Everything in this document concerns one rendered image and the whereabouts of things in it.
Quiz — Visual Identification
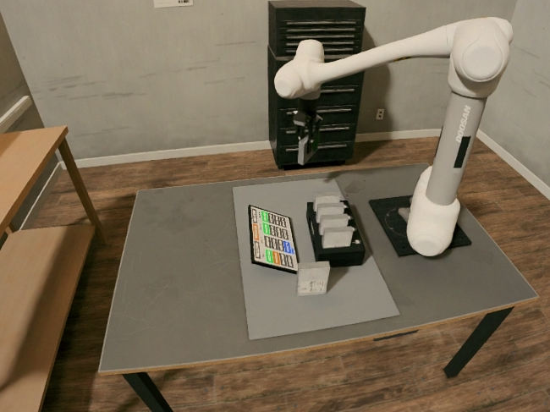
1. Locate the white hard drive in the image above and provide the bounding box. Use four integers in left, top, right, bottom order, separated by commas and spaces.
298, 134, 319, 165

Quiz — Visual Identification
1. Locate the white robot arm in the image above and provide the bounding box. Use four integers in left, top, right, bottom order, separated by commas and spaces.
274, 17, 513, 256

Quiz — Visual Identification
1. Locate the grey flat mat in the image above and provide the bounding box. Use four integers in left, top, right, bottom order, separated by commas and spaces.
233, 178, 400, 340

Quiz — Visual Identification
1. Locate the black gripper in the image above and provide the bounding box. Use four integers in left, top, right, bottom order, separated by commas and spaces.
292, 98, 323, 154

